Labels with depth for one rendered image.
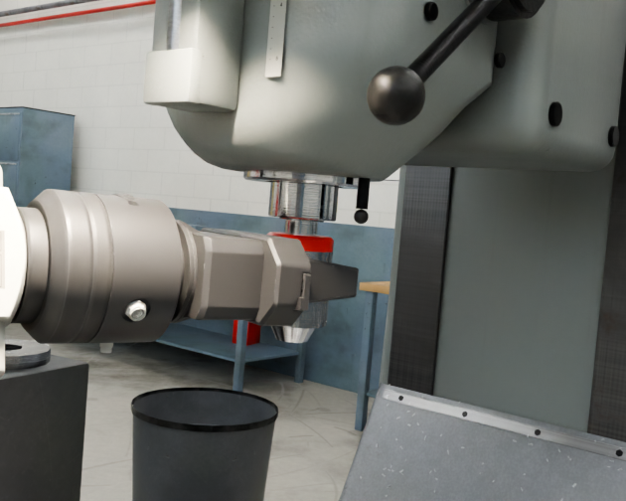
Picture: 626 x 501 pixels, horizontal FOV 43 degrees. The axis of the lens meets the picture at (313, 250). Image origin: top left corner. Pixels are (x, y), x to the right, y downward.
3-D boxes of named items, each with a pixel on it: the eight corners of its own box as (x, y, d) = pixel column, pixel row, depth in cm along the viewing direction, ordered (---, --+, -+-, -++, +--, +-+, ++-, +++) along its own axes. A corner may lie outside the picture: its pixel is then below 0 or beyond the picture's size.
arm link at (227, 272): (319, 212, 48) (133, 193, 41) (304, 368, 48) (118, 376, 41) (220, 203, 58) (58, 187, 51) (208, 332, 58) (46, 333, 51)
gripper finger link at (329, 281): (349, 304, 55) (274, 302, 51) (353, 258, 55) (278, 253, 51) (363, 307, 54) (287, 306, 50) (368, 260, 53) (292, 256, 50)
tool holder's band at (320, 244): (326, 249, 57) (327, 236, 57) (338, 253, 53) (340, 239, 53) (262, 244, 57) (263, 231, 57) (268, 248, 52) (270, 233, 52)
